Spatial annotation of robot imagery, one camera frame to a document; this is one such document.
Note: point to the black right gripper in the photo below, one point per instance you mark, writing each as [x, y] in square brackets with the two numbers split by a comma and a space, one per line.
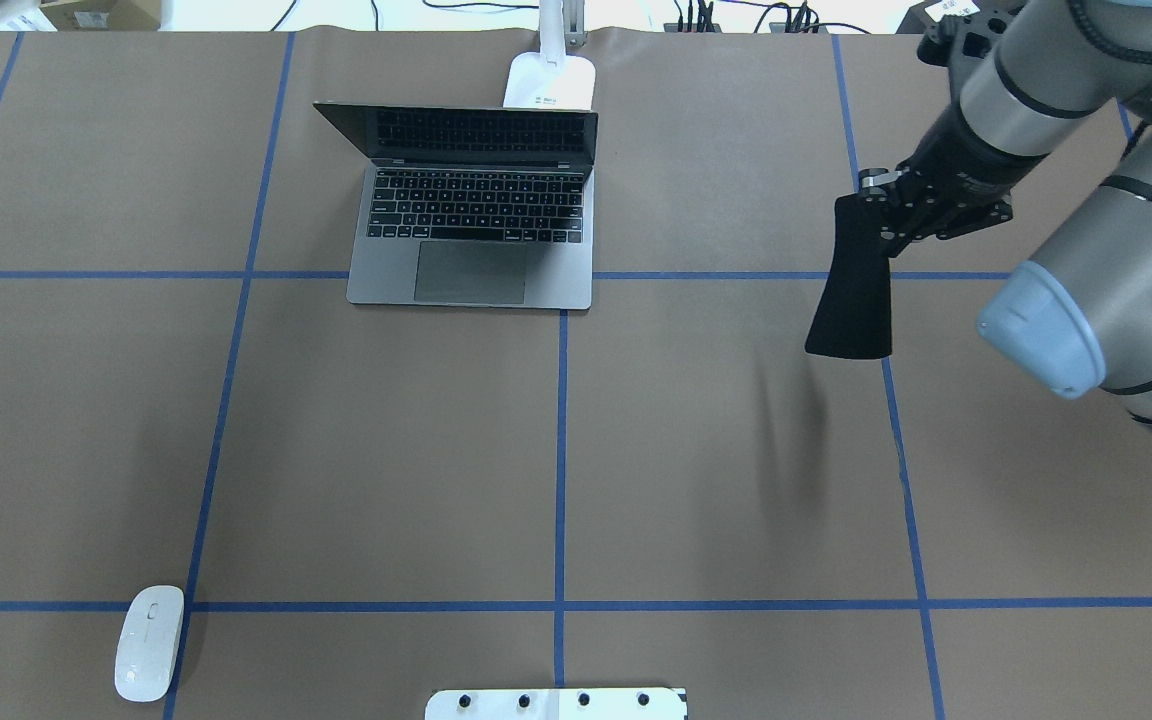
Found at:
[958, 167]

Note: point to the black mouse pad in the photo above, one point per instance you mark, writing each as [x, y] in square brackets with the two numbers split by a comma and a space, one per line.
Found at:
[853, 318]

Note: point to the grey laptop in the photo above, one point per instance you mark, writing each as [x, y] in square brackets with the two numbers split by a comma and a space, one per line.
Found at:
[472, 207]

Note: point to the white computer mouse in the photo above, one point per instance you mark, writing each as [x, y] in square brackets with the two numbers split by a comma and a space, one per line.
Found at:
[146, 652]

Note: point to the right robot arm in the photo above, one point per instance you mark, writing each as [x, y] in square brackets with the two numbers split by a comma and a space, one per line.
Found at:
[1026, 87]

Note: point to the black usb hub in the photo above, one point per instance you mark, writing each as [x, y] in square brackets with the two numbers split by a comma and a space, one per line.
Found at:
[693, 18]

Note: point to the cardboard box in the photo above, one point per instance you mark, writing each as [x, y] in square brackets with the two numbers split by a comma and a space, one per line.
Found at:
[103, 15]

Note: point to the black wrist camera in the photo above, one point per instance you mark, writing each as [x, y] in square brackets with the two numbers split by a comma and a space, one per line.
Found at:
[959, 35]

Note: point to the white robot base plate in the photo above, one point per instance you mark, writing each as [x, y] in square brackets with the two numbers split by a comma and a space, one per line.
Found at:
[559, 703]

